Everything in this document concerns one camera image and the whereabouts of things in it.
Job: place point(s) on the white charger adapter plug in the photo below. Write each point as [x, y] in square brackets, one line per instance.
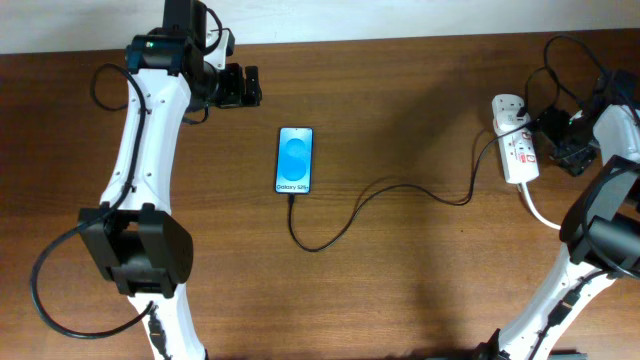
[506, 121]

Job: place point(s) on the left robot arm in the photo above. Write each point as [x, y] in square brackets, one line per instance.
[177, 68]

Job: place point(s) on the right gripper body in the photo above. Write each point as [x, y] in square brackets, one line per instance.
[570, 151]

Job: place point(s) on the blue screen smartphone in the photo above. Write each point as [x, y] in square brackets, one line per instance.
[294, 161]

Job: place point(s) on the white power strip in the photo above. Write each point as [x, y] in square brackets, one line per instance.
[517, 150]

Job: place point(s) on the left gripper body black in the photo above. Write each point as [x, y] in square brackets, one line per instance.
[229, 86]

